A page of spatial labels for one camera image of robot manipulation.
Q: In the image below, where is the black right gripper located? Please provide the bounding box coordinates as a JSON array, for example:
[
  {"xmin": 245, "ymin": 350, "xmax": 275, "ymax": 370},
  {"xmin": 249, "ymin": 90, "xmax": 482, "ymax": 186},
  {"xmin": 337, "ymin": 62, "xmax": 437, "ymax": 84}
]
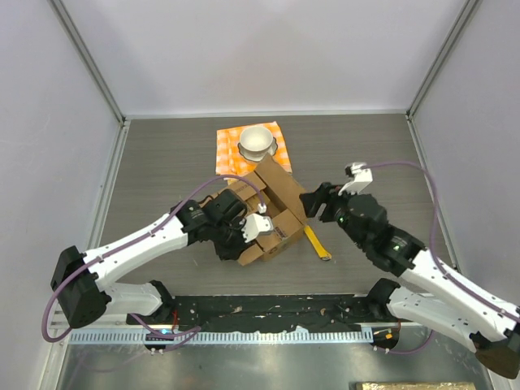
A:
[{"xmin": 300, "ymin": 181, "xmax": 367, "ymax": 249}]

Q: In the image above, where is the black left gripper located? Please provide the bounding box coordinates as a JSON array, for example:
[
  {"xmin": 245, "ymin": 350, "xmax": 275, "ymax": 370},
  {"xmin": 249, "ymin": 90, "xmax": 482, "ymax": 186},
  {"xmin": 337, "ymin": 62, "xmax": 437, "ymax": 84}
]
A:
[{"xmin": 211, "ymin": 216, "xmax": 256, "ymax": 262}]

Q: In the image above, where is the brown cardboard express box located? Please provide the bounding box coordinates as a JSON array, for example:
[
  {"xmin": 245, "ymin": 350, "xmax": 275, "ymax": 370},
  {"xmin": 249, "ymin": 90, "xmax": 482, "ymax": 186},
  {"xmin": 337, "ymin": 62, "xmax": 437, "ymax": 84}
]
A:
[{"xmin": 227, "ymin": 156, "xmax": 307, "ymax": 266}]

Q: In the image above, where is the yellow utility knife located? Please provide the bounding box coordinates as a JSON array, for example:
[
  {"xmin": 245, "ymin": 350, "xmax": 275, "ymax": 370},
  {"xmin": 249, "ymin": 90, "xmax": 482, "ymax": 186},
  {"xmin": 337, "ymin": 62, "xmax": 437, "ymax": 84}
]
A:
[{"xmin": 304, "ymin": 225, "xmax": 332, "ymax": 262}]

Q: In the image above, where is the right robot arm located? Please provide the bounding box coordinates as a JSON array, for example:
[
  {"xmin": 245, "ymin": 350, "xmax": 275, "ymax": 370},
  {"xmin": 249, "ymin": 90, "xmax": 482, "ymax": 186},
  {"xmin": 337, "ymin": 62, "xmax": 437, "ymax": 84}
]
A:
[{"xmin": 300, "ymin": 183, "xmax": 519, "ymax": 379}]

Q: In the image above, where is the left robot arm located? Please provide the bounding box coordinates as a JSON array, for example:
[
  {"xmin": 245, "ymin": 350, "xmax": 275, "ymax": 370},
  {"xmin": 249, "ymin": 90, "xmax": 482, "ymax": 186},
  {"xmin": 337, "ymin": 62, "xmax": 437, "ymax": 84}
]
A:
[{"xmin": 50, "ymin": 189, "xmax": 271, "ymax": 329}]

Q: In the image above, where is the scalloped white saucer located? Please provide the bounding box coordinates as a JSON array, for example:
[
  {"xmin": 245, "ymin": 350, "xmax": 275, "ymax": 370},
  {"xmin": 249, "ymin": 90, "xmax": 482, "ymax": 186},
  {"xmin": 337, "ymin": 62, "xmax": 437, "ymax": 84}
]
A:
[{"xmin": 237, "ymin": 137, "xmax": 278, "ymax": 163}]

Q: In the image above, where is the white ceramic bowl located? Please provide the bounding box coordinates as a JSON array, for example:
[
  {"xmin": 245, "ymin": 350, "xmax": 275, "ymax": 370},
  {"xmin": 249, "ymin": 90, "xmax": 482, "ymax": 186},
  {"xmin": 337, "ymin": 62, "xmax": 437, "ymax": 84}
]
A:
[{"xmin": 239, "ymin": 125, "xmax": 274, "ymax": 143}]

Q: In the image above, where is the gold foil block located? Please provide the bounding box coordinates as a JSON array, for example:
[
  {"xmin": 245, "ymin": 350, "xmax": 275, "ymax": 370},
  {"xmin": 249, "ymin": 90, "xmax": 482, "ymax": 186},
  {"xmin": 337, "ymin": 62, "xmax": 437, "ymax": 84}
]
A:
[{"xmin": 353, "ymin": 382, "xmax": 476, "ymax": 390}]

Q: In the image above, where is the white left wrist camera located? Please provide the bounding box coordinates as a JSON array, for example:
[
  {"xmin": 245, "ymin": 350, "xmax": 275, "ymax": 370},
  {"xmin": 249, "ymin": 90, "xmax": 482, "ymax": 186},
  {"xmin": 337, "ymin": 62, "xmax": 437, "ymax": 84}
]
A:
[{"xmin": 240, "ymin": 213, "xmax": 274, "ymax": 244}]

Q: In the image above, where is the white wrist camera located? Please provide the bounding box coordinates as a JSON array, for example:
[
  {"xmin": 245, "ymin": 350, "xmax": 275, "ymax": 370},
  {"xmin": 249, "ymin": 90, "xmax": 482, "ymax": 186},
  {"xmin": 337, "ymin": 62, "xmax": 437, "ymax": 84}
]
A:
[
  {"xmin": 338, "ymin": 162, "xmax": 373, "ymax": 196},
  {"xmin": 240, "ymin": 213, "xmax": 274, "ymax": 244}
]

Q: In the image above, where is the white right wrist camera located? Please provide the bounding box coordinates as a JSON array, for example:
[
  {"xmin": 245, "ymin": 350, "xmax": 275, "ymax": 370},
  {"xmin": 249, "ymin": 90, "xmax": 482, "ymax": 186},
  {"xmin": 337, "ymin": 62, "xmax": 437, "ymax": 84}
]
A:
[{"xmin": 338, "ymin": 162, "xmax": 373, "ymax": 196}]

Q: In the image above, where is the white slotted cable duct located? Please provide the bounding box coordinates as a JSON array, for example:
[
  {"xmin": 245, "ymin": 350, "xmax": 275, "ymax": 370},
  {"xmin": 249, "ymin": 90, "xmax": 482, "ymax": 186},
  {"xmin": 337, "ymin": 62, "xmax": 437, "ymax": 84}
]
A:
[{"xmin": 68, "ymin": 327, "xmax": 373, "ymax": 346}]

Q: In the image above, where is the aluminium frame rail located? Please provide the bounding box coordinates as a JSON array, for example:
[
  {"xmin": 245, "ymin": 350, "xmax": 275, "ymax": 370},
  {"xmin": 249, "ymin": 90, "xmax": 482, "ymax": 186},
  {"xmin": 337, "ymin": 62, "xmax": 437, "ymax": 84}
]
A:
[{"xmin": 48, "ymin": 0, "xmax": 126, "ymax": 126}]

